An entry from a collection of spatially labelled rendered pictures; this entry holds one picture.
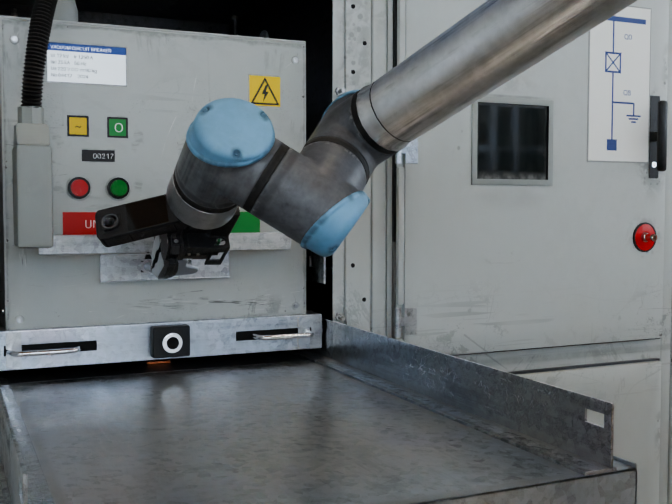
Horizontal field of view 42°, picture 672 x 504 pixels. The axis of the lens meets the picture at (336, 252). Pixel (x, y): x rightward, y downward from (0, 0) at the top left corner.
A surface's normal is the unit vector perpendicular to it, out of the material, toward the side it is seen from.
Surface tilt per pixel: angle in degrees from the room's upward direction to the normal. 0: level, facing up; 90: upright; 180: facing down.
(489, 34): 99
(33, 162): 90
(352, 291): 90
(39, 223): 90
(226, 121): 57
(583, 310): 90
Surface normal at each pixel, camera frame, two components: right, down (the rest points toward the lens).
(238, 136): 0.28, -0.50
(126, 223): -0.11, -0.43
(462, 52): -0.65, 0.19
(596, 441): -0.91, 0.02
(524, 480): 0.00, -1.00
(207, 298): 0.41, 0.05
